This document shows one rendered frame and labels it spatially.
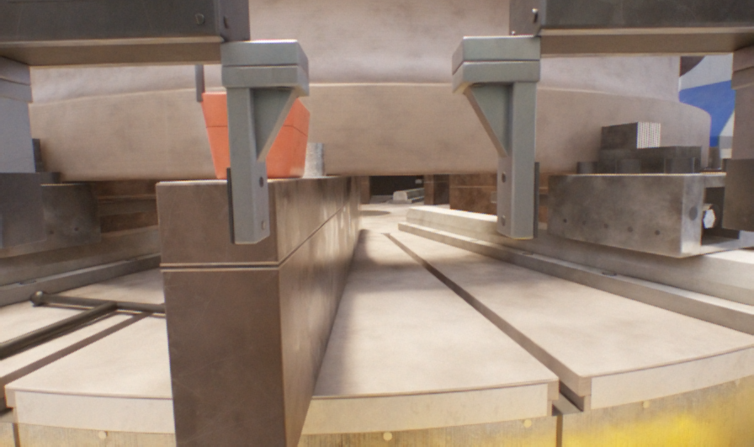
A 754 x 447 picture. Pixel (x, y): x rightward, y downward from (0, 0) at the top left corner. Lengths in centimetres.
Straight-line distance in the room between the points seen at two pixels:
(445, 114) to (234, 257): 88
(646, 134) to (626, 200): 26
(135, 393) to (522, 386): 69
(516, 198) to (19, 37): 25
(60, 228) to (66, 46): 143
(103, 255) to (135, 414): 105
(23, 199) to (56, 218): 137
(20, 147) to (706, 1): 36
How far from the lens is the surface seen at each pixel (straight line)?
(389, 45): 138
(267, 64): 21
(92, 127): 158
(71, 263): 178
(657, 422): 108
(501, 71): 21
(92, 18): 24
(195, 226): 50
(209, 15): 22
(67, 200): 167
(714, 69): 723
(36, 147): 178
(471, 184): 285
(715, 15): 26
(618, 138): 148
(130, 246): 190
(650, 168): 141
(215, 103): 61
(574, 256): 155
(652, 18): 24
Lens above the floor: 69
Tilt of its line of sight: 6 degrees down
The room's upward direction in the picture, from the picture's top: 1 degrees counter-clockwise
